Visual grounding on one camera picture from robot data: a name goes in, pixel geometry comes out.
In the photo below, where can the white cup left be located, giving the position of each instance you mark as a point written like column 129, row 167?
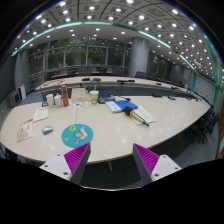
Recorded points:
column 50, row 100

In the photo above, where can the white paper sheet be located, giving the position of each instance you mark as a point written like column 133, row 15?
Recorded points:
column 40, row 114

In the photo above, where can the paper cutter with black handle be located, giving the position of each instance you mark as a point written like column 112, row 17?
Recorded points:
column 140, row 115

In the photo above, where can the colourful printed sheet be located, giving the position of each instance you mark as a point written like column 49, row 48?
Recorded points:
column 82, row 104

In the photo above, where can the blue folder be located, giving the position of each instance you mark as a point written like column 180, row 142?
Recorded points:
column 123, row 103

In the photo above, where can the red thermos bottle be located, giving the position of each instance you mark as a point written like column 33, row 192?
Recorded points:
column 64, row 93

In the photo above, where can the grey computer mouse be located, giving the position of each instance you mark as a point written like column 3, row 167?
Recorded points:
column 47, row 129

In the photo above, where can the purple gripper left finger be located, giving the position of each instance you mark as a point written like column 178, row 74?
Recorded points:
column 69, row 166

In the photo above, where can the white book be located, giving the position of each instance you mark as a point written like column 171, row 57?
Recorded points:
column 113, row 107

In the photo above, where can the red and white booklet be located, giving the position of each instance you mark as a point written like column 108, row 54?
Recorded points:
column 24, row 130

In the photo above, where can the white cup green label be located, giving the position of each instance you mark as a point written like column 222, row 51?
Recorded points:
column 94, row 96

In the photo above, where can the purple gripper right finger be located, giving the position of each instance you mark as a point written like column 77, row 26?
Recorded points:
column 152, row 166

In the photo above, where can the round teal mouse pad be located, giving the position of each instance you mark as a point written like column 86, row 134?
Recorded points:
column 77, row 135

